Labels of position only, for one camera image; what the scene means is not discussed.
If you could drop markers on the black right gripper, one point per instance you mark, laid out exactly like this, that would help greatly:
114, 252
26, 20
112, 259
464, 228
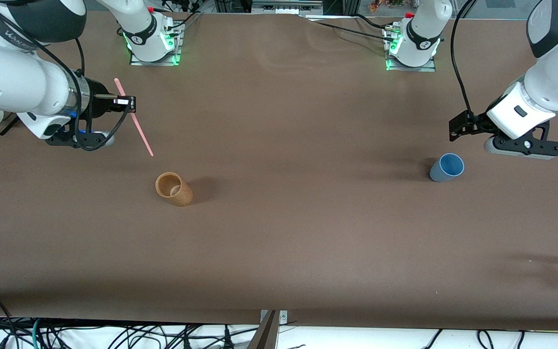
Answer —
98, 102

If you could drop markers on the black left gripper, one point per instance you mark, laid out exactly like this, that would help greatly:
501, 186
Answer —
478, 126

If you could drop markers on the pink chopstick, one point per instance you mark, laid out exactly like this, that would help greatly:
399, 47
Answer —
141, 133

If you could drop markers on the blue cup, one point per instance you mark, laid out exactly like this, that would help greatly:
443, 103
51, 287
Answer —
451, 166

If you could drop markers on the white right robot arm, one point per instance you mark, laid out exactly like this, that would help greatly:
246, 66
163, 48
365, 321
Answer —
12, 82

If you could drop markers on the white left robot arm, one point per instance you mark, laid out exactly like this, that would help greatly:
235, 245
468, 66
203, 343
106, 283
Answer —
550, 82

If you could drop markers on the metal base plate right arm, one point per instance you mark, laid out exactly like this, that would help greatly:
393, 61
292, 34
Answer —
178, 53

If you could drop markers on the metal base plate left arm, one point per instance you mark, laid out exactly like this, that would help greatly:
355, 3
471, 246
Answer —
412, 69

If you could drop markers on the brown cup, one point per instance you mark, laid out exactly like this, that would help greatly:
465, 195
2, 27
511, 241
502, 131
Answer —
184, 196

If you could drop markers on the dark slanted bar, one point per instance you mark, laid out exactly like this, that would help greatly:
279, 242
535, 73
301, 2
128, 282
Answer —
264, 339

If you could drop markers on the aluminium frame rail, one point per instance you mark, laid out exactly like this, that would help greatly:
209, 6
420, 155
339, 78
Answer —
284, 7

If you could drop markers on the small metal bracket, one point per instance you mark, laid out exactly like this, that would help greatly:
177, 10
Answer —
284, 317

